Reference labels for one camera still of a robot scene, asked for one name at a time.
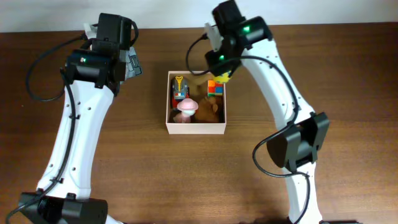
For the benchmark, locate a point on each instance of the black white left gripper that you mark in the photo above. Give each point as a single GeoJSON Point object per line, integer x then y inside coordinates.
{"type": "Point", "coordinates": [137, 60]}

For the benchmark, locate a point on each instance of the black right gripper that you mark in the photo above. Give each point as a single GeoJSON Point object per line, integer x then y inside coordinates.
{"type": "Point", "coordinates": [214, 66]}

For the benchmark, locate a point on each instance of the yellow ball with dots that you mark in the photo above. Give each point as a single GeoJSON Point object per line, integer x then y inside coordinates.
{"type": "Point", "coordinates": [223, 78]}

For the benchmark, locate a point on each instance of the multicolour puzzle cube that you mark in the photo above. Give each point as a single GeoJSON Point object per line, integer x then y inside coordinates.
{"type": "Point", "coordinates": [214, 88]}

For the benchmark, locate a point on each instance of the red grey toy truck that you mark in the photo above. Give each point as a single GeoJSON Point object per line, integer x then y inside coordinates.
{"type": "Point", "coordinates": [179, 90]}

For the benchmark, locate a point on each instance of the brown plush toy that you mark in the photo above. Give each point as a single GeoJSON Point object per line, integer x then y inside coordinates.
{"type": "Point", "coordinates": [209, 109]}

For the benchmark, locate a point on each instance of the white pink toy duck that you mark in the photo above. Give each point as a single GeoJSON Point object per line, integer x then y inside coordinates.
{"type": "Point", "coordinates": [187, 108]}

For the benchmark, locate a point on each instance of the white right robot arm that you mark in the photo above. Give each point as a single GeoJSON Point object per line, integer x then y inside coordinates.
{"type": "Point", "coordinates": [300, 130]}

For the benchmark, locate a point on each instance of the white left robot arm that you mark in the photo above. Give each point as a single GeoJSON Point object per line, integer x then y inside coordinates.
{"type": "Point", "coordinates": [92, 77]}

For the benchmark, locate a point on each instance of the white cardboard box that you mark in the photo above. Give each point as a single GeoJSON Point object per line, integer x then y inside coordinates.
{"type": "Point", "coordinates": [197, 91]}

